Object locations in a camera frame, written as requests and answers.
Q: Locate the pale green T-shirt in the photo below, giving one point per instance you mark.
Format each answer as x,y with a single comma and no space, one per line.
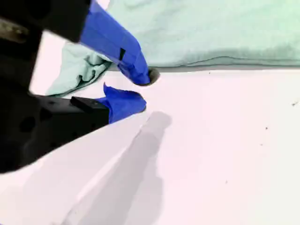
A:
211,35

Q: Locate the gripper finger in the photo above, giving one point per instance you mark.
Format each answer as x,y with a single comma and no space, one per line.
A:
77,117
112,42

